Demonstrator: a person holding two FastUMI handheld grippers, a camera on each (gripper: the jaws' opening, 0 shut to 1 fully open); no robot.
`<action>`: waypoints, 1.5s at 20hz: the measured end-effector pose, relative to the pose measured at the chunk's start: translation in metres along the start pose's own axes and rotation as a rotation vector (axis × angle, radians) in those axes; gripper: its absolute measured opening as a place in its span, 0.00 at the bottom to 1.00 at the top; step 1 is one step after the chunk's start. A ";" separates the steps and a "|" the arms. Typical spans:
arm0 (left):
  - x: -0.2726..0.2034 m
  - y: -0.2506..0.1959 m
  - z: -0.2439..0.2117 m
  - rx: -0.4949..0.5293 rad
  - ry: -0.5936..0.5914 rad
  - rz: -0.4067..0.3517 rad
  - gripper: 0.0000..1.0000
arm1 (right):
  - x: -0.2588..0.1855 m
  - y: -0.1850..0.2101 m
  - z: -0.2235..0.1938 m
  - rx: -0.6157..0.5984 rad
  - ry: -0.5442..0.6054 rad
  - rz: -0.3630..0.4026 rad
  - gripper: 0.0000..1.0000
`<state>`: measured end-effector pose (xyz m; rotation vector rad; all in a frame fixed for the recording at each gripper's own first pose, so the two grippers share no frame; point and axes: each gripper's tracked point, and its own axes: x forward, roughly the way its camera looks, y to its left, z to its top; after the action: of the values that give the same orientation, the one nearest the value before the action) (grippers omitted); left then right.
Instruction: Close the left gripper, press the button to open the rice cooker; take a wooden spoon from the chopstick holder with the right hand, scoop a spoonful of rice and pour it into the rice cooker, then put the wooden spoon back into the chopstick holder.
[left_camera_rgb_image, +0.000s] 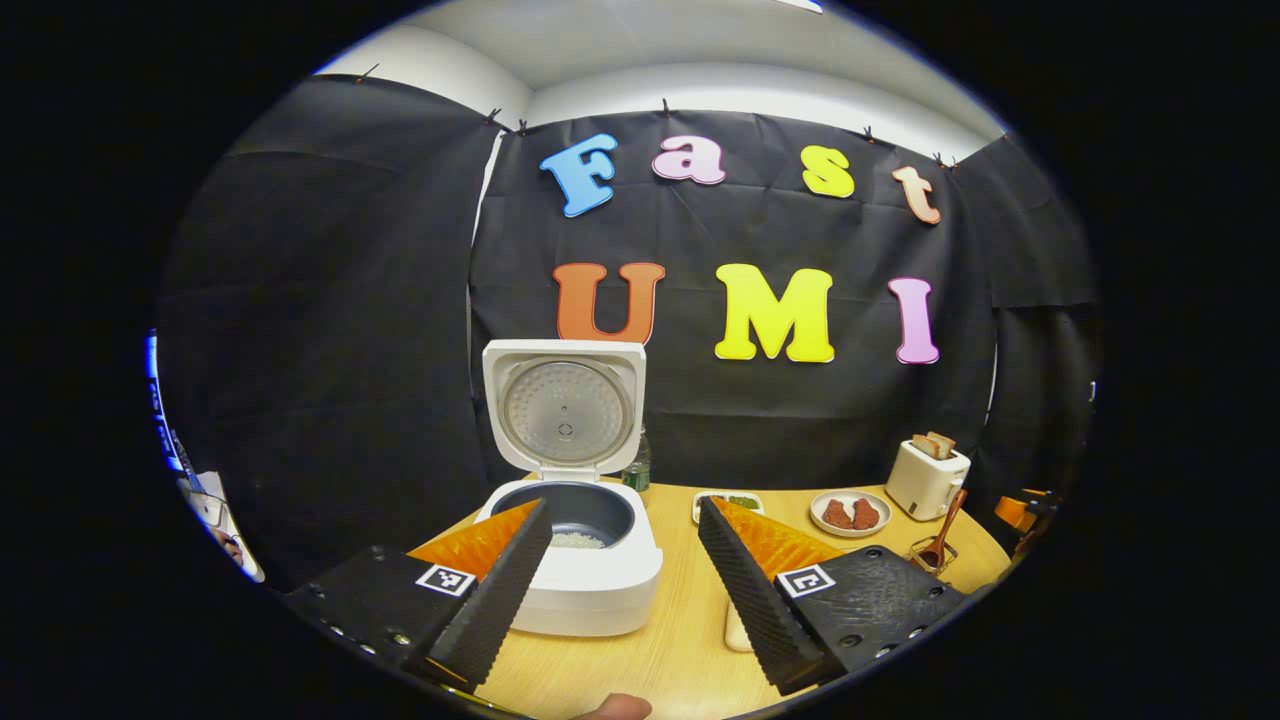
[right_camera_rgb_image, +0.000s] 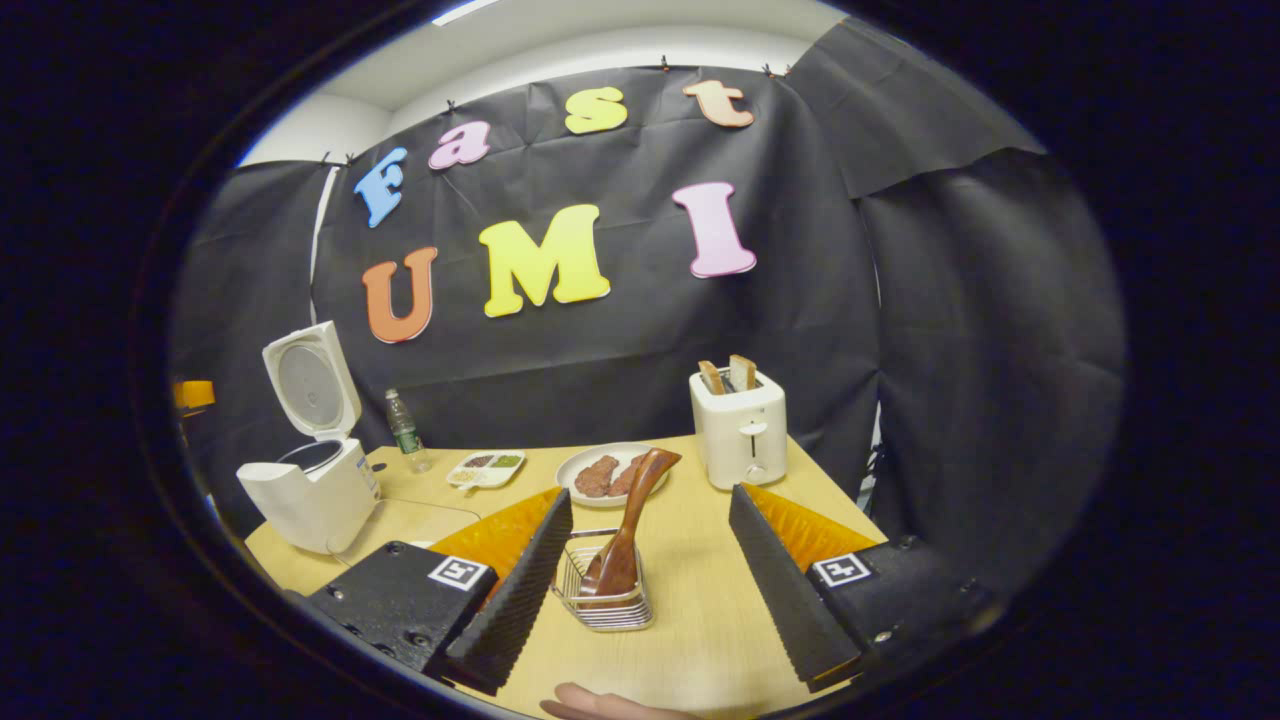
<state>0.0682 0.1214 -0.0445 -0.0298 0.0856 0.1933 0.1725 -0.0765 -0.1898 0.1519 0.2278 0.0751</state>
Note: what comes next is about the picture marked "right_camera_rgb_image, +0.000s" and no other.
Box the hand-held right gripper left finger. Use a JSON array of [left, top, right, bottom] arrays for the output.
[[305, 488, 576, 698]]

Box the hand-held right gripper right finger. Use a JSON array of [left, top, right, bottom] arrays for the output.
[[727, 483, 1001, 693]]

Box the metal wire chopstick holder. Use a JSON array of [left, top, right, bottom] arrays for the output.
[[550, 528, 656, 633]]

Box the brown wooden spoon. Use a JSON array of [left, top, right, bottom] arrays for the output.
[[580, 447, 683, 599]]

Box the white rice cooker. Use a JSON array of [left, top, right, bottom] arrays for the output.
[[236, 320, 383, 556]]

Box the white divided bean tray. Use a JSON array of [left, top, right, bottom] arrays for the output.
[[446, 450, 527, 491]]

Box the round white plate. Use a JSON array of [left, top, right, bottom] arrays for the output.
[[556, 442, 669, 509]]

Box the brown meat piece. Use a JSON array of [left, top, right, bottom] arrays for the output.
[[608, 452, 651, 498], [575, 455, 621, 499]]

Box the white toaster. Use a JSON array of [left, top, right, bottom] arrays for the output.
[[689, 368, 789, 491]]

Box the clear water bottle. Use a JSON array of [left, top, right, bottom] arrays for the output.
[[385, 388, 433, 474]]

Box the black backdrop cloth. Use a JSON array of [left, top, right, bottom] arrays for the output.
[[170, 18, 1126, 601]]

